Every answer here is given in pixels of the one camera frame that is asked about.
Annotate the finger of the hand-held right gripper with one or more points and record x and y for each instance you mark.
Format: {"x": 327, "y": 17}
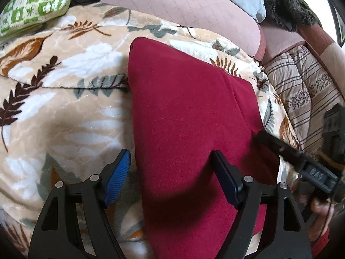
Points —
{"x": 272, "y": 141}

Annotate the person's right forearm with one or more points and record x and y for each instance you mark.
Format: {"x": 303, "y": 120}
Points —
{"x": 322, "y": 244}

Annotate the pink sofa backrest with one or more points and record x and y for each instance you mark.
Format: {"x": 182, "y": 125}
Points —
{"x": 175, "y": 5}

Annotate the beige leaf-print blanket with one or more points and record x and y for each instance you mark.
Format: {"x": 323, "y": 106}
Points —
{"x": 67, "y": 118}

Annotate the person's right hand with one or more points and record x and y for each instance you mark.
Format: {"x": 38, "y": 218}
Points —
{"x": 322, "y": 214}

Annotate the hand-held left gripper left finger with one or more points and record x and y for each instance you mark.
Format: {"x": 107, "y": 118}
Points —
{"x": 120, "y": 172}

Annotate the brown patchwork cover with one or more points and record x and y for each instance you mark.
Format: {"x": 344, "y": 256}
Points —
{"x": 328, "y": 56}

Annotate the green white patterned pillow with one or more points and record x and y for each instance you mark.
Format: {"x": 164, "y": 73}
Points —
{"x": 27, "y": 8}

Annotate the striped beige quilt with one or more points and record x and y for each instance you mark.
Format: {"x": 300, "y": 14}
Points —
{"x": 302, "y": 86}

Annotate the dark brown furry cloth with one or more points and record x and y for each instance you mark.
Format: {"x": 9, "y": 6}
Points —
{"x": 288, "y": 5}

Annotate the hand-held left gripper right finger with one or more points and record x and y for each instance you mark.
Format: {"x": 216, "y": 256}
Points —
{"x": 229, "y": 180}

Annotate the dark red garment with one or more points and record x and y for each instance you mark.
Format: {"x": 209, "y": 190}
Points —
{"x": 183, "y": 113}

